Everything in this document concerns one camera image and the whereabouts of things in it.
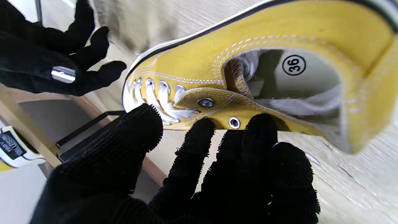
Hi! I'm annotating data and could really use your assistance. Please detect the white paper scrap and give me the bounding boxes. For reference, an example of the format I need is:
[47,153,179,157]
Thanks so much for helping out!
[305,152,321,166]

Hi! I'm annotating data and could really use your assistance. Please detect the yellow canvas sneaker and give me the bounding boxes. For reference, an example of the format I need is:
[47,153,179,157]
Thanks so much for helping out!
[0,125,46,172]
[122,0,398,155]

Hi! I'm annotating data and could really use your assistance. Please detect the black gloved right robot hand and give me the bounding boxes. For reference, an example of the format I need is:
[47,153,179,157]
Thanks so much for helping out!
[0,0,127,97]

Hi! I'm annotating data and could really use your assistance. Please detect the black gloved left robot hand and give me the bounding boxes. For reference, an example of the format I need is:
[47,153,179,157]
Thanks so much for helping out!
[30,104,321,224]

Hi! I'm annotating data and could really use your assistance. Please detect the small wooden shelf black legs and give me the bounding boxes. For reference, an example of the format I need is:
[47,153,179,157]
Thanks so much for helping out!
[0,84,126,168]

